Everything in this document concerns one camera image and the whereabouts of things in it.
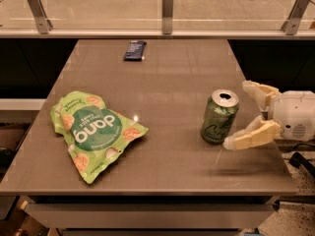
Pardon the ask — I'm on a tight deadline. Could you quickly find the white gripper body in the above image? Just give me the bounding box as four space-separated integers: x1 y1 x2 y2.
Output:
268 90 315 142

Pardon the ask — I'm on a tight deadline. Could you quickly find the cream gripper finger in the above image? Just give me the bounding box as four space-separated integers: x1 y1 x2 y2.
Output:
242 81 282 110
223 116 283 150

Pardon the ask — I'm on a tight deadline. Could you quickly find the green soda can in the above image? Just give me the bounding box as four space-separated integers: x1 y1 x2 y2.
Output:
201 89 239 144

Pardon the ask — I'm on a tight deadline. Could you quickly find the dark blue rxbar wrapper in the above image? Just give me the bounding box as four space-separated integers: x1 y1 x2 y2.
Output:
124 40 147 61

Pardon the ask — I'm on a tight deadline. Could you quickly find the green dang chips bag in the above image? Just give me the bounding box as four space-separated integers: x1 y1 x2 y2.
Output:
50 91 149 184

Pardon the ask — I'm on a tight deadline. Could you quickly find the glass railing panel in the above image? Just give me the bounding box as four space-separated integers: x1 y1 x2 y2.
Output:
0 0 315 31

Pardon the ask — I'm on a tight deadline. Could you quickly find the black cable on floor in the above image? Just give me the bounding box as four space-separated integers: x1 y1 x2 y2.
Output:
283 143 315 179

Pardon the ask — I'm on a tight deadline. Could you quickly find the right metal rail bracket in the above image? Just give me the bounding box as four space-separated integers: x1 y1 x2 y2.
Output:
282 0 311 35

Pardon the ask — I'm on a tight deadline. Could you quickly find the metal rail bracket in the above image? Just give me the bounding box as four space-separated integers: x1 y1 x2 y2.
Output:
282 0 311 35
161 0 173 34
27 0 53 34

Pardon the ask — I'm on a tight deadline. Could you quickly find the middle metal rail bracket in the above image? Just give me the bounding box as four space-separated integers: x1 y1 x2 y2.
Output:
161 0 173 34

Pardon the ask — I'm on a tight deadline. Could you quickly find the left metal rail bracket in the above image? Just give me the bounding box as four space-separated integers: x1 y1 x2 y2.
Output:
27 0 53 34

